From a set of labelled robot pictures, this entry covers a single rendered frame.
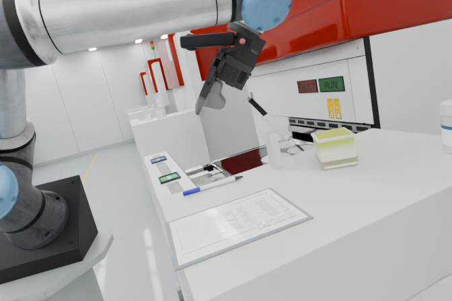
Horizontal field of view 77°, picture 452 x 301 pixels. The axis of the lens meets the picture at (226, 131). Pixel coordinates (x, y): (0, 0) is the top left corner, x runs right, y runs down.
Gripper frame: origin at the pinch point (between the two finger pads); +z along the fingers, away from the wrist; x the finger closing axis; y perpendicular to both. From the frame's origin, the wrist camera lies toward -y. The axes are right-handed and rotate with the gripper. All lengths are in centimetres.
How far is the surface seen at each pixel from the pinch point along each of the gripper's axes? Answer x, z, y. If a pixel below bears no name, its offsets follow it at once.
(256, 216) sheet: -22.8, 5.8, 17.6
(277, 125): 1.2, -4.5, 18.6
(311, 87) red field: 42, -15, 32
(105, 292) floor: 84, 163, -7
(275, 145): 0.1, -0.4, 20.2
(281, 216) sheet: -24.1, 3.3, 20.5
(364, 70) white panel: 20.1, -26.2, 36.3
